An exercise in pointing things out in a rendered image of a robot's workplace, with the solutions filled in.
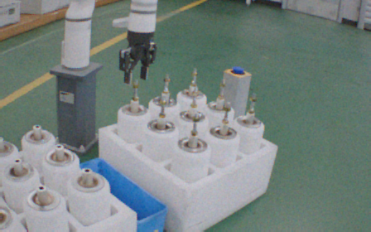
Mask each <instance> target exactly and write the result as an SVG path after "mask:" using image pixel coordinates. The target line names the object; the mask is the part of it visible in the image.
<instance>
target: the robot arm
mask: <svg viewBox="0 0 371 232"><path fill-rule="evenodd" d="M70 1H71V2H70V6H69V9H68V11H67V12H66V14H65V40H64V41H62V54H61V62H62V66H61V67H63V68H64V69H65V70H68V71H81V70H86V69H87V68H89V49H90V34H91V22H92V19H91V18H92V12H93V10H94V2H95V0H70ZM156 11H157V0H132V3H131V11H130V15H129V17H124V18H119V19H115V20H113V27H128V29H127V40H128V48H127V49H126V50H120V52H119V69H120V70H121V71H123V72H124V84H126V85H128V86H130V85H132V81H133V68H134V66H135V65H137V62H138V61H139V60H140V61H141V64H142V66H141V70H140V79H144V80H146V79H147V76H148V68H149V66H151V64H153V63H154V62H155V59H156V53H157V44H156V43H152V42H153V41H154V34H155V27H156V20H157V19H156ZM150 55H152V58H150ZM130 58H131V60H134V61H130ZM123 64H124V66H123ZM130 64H131V65H130ZM129 65H130V68H128V66H129Z"/></svg>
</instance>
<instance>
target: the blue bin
mask: <svg viewBox="0 0 371 232"><path fill-rule="evenodd" d="M79 168H80V169H81V170H83V169H84V168H89V169H90V170H92V172H95V173H98V174H100V176H103V177H104V178H106V181H108V183H109V185H110V190H109V193H111V194H112V195H113V196H115V198H118V200H119V201H121V202H122V203H123V204H124V205H126V206H127V207H129V208H130V209H131V210H133V211H134V212H136V213H137V218H136V221H137V228H136V232H163V227H164V224H165V217H166V214H167V211H168V207H167V205H165V204H163V202H160V200H158V199H157V198H156V197H155V196H152V195H151V194H149V193H148V192H147V191H145V190H144V189H142V188H141V187H140V186H139V185H138V184H136V183H135V182H134V181H131V179H129V178H128V177H126V176H125V175H124V174H123V173H121V172H120V171H119V170H117V169H116V168H115V167H114V166H111V164H110V163H108V162H106V161H105V159H103V158H102V157H98V158H95V159H92V160H91V161H87V162H83V163H80V165H79Z"/></svg>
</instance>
